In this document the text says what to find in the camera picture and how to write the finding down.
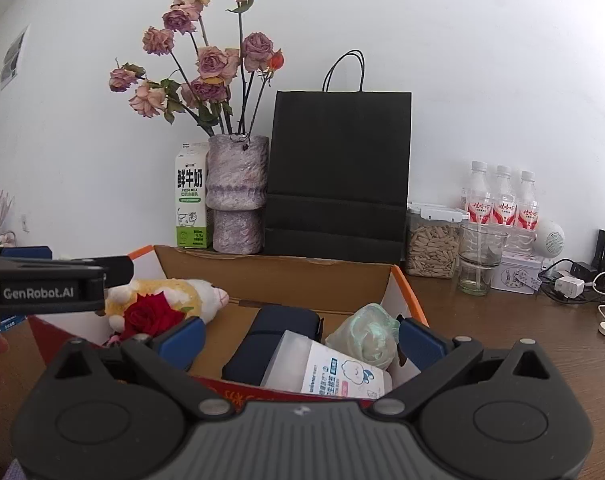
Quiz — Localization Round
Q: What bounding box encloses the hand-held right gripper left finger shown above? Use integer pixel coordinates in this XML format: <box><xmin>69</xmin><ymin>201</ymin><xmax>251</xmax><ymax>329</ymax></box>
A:
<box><xmin>55</xmin><ymin>316</ymin><xmax>236</xmax><ymax>422</ymax></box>

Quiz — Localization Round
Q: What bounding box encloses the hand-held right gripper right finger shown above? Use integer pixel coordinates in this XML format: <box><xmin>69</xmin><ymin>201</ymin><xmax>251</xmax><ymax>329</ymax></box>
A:
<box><xmin>370</xmin><ymin>316</ymin><xmax>553</xmax><ymax>422</ymax></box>

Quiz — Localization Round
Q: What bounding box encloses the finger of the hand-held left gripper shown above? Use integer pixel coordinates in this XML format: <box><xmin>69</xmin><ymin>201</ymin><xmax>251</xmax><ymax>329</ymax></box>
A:
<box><xmin>104</xmin><ymin>255</ymin><xmax>134</xmax><ymax>292</ymax></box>
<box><xmin>0</xmin><ymin>246</ymin><xmax>54</xmax><ymax>261</ymax></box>

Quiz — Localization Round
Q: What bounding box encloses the red rose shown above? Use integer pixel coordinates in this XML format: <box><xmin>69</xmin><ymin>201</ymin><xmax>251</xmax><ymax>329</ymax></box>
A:
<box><xmin>117</xmin><ymin>292</ymin><xmax>186</xmax><ymax>341</ymax></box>

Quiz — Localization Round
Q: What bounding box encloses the yellow white plush toy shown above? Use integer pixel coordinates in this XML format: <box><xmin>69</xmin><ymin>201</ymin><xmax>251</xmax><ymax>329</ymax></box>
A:
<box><xmin>104</xmin><ymin>278</ymin><xmax>230</xmax><ymax>334</ymax></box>

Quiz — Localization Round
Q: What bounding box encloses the clear plastic bag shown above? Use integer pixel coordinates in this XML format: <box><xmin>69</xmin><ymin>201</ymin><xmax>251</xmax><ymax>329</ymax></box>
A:
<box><xmin>325</xmin><ymin>302</ymin><xmax>401</xmax><ymax>374</ymax></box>

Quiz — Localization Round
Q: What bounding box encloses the navy zip pouch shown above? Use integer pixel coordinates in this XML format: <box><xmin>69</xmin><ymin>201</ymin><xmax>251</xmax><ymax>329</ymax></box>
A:
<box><xmin>221</xmin><ymin>303</ymin><xmax>324</xmax><ymax>386</ymax></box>

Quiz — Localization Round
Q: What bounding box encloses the white plastic bottle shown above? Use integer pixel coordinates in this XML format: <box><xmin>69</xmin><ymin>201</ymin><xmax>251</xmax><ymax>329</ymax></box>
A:
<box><xmin>259</xmin><ymin>329</ymin><xmax>394</xmax><ymax>400</ymax></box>

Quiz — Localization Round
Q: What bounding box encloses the red cardboard box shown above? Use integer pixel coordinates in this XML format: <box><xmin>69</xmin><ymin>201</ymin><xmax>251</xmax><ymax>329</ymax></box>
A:
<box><xmin>27</xmin><ymin>244</ymin><xmax>430</xmax><ymax>413</ymax></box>

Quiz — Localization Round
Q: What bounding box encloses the clear jar of seeds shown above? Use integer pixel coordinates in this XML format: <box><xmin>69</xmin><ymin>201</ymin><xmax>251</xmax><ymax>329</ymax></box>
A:
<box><xmin>405</xmin><ymin>202</ymin><xmax>471</xmax><ymax>280</ymax></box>

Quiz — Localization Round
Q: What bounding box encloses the white green milk carton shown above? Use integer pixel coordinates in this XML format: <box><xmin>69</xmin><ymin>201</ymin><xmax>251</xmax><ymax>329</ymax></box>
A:
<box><xmin>174</xmin><ymin>140</ymin><xmax>214</xmax><ymax>250</ymax></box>

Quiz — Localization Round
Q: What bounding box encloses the clear glass cup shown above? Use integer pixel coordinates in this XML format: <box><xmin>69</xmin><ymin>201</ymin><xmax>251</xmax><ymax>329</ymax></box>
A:
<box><xmin>457</xmin><ymin>223</ymin><xmax>510</xmax><ymax>297</ymax></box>

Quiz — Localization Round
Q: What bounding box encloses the white tin box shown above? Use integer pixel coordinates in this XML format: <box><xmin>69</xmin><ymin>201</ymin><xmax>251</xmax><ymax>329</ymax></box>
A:
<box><xmin>489</xmin><ymin>249</ymin><xmax>545</xmax><ymax>294</ymax></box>

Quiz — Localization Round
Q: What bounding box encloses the purple mottled vase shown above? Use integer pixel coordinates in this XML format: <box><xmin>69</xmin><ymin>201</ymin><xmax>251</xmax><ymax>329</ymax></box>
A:
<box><xmin>204</xmin><ymin>133</ymin><xmax>271</xmax><ymax>255</ymax></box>

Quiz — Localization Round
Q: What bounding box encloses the water bottle with red label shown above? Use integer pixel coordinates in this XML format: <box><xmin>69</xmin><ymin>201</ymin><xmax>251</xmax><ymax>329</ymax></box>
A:
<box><xmin>515</xmin><ymin>169</ymin><xmax>540</xmax><ymax>231</ymax></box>
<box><xmin>466</xmin><ymin>160</ymin><xmax>494</xmax><ymax>226</ymax></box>
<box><xmin>491</xmin><ymin>164</ymin><xmax>516</xmax><ymax>229</ymax></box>

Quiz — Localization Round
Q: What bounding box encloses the white charger block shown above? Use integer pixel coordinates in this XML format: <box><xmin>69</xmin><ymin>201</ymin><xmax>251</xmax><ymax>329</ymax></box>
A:
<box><xmin>555</xmin><ymin>276</ymin><xmax>586</xmax><ymax>299</ymax></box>

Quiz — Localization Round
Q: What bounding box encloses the white round speaker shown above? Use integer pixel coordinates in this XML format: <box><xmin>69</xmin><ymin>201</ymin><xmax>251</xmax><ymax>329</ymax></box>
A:
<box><xmin>535</xmin><ymin>218</ymin><xmax>566</xmax><ymax>261</ymax></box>

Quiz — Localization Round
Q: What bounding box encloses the black paper bag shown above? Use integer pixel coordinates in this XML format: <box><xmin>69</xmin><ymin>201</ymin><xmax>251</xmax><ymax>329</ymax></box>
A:
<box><xmin>262</xmin><ymin>49</ymin><xmax>414</xmax><ymax>265</ymax></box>

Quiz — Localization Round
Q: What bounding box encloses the dried pink rose bouquet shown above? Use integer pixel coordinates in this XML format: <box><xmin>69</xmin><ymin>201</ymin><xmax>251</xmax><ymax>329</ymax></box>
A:
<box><xmin>108</xmin><ymin>0</ymin><xmax>286</xmax><ymax>137</ymax></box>

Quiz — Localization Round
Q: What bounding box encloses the pink plant wall decal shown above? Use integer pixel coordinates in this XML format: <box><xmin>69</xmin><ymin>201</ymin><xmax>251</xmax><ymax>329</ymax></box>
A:
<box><xmin>0</xmin><ymin>162</ymin><xmax>16</xmax><ymax>229</ymax></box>

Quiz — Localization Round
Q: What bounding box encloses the wall picture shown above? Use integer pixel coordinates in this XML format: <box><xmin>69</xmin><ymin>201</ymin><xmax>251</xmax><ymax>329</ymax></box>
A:
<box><xmin>0</xmin><ymin>24</ymin><xmax>31</xmax><ymax>90</ymax></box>

